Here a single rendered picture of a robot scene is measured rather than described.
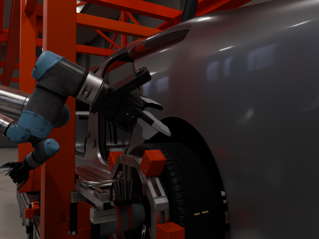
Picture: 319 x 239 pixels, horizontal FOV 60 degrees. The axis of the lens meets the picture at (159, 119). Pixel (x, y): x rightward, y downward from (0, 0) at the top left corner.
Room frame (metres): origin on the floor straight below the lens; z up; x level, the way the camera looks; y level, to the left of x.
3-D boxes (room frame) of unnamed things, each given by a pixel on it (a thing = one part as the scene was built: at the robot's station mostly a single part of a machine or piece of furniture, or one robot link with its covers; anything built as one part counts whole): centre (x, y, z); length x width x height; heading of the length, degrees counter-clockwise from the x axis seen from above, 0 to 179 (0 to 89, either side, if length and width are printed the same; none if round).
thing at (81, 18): (3.96, 0.39, 2.54); 2.58 x 0.12 x 0.42; 121
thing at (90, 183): (1.34, 0.28, 1.03); 0.19 x 0.18 x 0.11; 121
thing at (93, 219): (1.07, 0.22, 0.93); 0.09 x 0.05 x 0.05; 121
